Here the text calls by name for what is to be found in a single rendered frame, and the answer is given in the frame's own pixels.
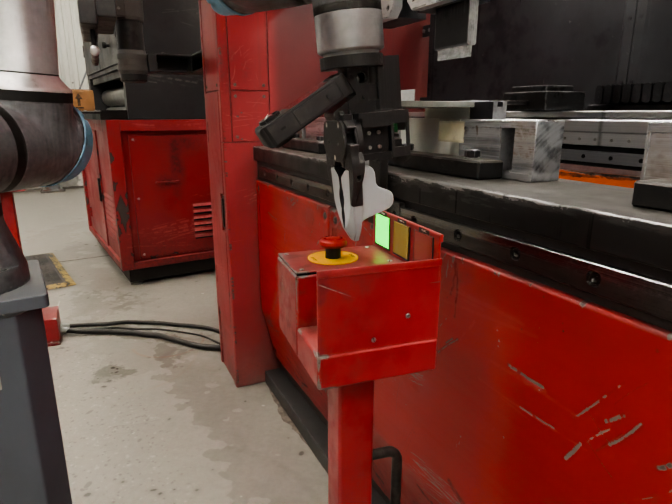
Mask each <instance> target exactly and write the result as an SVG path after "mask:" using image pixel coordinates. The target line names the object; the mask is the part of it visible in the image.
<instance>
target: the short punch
mask: <svg viewBox="0 0 672 504"><path fill-rule="evenodd" d="M478 6H479V0H465V1H461V2H458V3H455V4H451V5H448V6H445V7H441V8H438V9H436V20H435V42H434V49H435V51H438V58H437V61H444V60H451V59H457V58H464V57H471V52H472V45H475V44H476V36H477V21H478Z"/></svg>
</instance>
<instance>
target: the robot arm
mask: <svg viewBox="0 0 672 504"><path fill-rule="evenodd" d="M206 1H207V2H208V3H209V4H211V7H212V9H213V10H214V11H215V12H216V13H218V14H220V15H224V16H228V15H240V16H246V15H251V14H253V13H255V12H262V11H268V10H275V9H282V8H289V7H295V6H302V5H308V4H312V6H313V15H314V21H315V32H316V43H317V53H318V55H320V56H323V58H321V59H320V69H321V72H332V71H338V74H334V75H331V76H329V77H328V78H326V79H325V80H324V81H322V82H321V83H319V84H318V85H316V86H315V87H314V88H312V89H311V90H309V91H308V92H306V93H305V94H304V95H302V96H301V97H299V98H298V99H296V100H295V101H294V102H292V103H291V104H289V105H288V106H286V107H285V108H284V109H282V110H281V111H278V110H277V111H275V112H273V113H272V114H268V115H267V116H266V117H265V118H264V119H263V120H262V121H260V122H259V126H258V127H256V128H255V133H256V135H257V136H258V138H259V139H260V141H261V142H262V144H263V145H264V146H265V147H268V148H279V147H281V146H283V145H285V144H286V143H288V142H289V141H290V140H291V139H293V138H294V137H295V135H294V134H296V133H297V132H298V131H300V130H301V129H303V128H304V127H305V126H307V125H308V124H310V123H311V122H313V121H314V120H315V119H317V118H318V117H320V116H321V115H322V114H324V117H325V119H326V121H325V122H324V146H325V151H326V160H327V169H328V175H329V180H330V185H331V189H332V194H333V198H334V199H335V204H336V208H337V211H338V214H339V217H340V220H341V224H342V227H343V228H344V230H345V231H346V233H347V234H348V236H349V237H350V239H351V240H353V241H359V238H360V234H361V229H362V222H363V220H365V219H367V218H369V217H371V216H373V215H375V214H378V213H380V212H382V211H384V210H386V209H388V208H390V207H391V205H392V204H393V200H394V198H393V194H392V192H391V191H389V190H387V189H384V188H381V187H379V186H378V185H377V184H376V178H375V172H374V170H373V168H372V167H370V166H368V165H365V161H368V160H373V161H384V160H391V159H392V158H393V157H399V156H407V155H411V150H410V129H409V109H402V105H401V86H400V67H399V55H388V56H383V53H380V52H379V51H380V50H382V49H383V48H384V35H383V17H382V8H381V0H206ZM402 122H405V129H406V146H402V139H397V138H395V139H394V133H395V132H398V128H397V123H402ZM92 150H93V134H92V130H91V127H90V124H89V122H88V121H87V120H85V119H84V114H83V113H82V112H81V111H80V110H78V109H77V108H76V107H74V106H73V93H72V90H71V89H70V88H69V87H68V86H67V85H66V84H65V83H64V82H63V81H62V80H61V79H60V77H59V66H58V51H57V37H56V22H55V8H54V0H0V193H4V192H10V191H16V190H22V189H28V188H34V187H49V186H53V185H56V184H59V183H61V182H65V181H68V180H71V179H73V178H75V177H76V176H78V175H79V174H80V173H81V172H82V171H83V170H84V169H85V167H86V166H87V164H88V162H89V160H90V158H91V155H92ZM29 279H30V273H29V267H28V262H27V260H26V258H25V256H24V254H23V253H22V251H21V249H20V247H19V246H18V244H17V242H16V240H15V239H14V237H13V235H12V233H11V232H10V230H9V228H8V226H7V224H6V223H5V220H4V216H3V210H2V205H1V198H0V295H2V294H5V293H7V292H10V291H13V290H15V289H17V288H19V287H21V286H23V285H24V284H26V283H27V282H28V281H29Z"/></svg>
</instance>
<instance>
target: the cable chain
mask: <svg viewBox="0 0 672 504"><path fill-rule="evenodd" d="M594 102H595V103H596V104H643V103H672V81H670V82H657V83H646V84H641V83H637V84H625V85H620V84H617V85H607V86H606V87H604V86H602V85H599V86H597V87H596V91H595V99H594Z"/></svg>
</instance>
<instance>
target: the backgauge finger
mask: <svg viewBox="0 0 672 504"><path fill-rule="evenodd" d="M584 100H585V92H574V86H567V85H536V86H520V87H512V90H511V93H504V95H503V100H460V101H471V102H482V101H507V109H506V111H583V108H584Z"/></svg>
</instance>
